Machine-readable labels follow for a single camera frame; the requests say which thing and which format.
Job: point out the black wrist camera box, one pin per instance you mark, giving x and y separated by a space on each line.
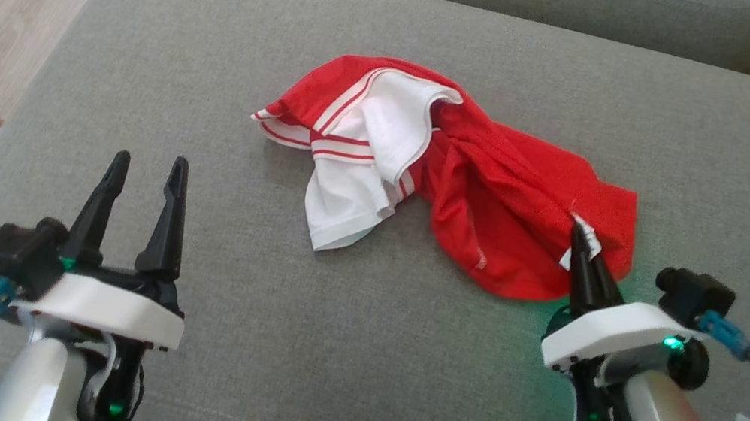
17 253
692 294

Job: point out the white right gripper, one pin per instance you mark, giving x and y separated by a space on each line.
613 334

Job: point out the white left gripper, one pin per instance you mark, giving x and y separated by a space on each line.
114 312

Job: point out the red white basketball jersey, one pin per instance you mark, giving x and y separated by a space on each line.
501 186

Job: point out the grey fabric sofa seat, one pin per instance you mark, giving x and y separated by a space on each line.
322 346

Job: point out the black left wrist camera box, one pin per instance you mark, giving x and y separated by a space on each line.
17 253

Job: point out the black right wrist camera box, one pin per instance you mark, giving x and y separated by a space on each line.
692 294

